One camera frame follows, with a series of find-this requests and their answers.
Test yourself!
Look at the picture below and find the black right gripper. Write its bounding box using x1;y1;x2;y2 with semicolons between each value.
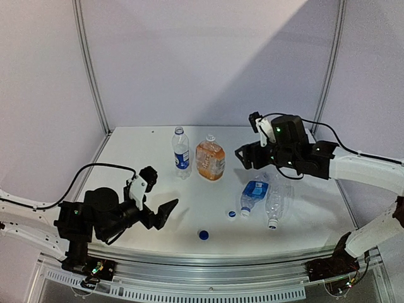
235;141;297;170

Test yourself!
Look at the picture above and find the orange label crushed bottle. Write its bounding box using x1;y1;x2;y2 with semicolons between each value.
196;134;225;181

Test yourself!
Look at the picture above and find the blue label crushed water bottle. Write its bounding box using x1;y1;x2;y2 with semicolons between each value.
240;172;271;217

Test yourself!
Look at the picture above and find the blue Pepsi bottle cap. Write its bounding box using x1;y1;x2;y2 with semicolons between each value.
198;230;209;241

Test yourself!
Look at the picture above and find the white orange-bottle cap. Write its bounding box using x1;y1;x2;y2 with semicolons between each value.
228;211;237;219

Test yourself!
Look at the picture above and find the Pepsi bottle blue label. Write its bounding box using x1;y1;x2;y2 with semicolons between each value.
171;126;191;180

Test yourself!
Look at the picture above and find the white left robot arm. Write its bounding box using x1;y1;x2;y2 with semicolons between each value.
1;187;179;274

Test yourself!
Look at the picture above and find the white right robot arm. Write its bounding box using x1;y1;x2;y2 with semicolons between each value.
235;112;403;275

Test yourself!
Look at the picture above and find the clear unlabelled plastic bottle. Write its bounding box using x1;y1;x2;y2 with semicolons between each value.
265;174;294;230

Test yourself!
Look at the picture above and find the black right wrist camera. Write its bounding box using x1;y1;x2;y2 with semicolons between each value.
249;112;276;147

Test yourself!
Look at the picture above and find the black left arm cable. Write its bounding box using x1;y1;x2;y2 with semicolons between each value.
0;162;136;211

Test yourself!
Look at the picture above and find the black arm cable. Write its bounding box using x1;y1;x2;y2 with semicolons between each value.
263;112;404;181
0;162;136;211

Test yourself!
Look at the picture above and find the aluminium table front rail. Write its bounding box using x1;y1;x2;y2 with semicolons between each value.
37;244;384;300

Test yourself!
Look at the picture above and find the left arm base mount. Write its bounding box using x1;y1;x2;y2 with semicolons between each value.
61;243;117;290

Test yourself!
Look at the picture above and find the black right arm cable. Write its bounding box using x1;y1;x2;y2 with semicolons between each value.
263;112;404;181

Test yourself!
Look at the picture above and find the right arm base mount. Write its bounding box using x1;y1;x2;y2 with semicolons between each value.
304;232;370;298

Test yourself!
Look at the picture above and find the right aluminium corner post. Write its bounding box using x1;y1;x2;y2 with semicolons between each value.
311;0;347;137

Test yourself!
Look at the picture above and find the aluminium corner post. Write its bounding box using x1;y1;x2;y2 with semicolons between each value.
72;0;112;136
311;0;347;137

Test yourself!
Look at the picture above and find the left aluminium corner post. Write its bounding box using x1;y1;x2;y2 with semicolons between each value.
72;0;112;136

